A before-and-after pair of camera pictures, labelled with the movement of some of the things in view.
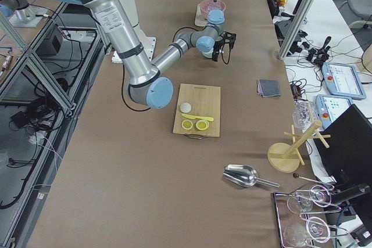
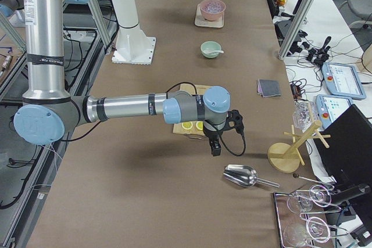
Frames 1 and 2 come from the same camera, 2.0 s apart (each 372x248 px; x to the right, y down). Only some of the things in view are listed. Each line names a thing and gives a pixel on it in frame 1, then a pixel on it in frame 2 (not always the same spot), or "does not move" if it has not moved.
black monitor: [348, 157] does not move
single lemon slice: [201, 125] does not move
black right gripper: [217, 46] → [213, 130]
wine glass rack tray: [301, 219] does not move
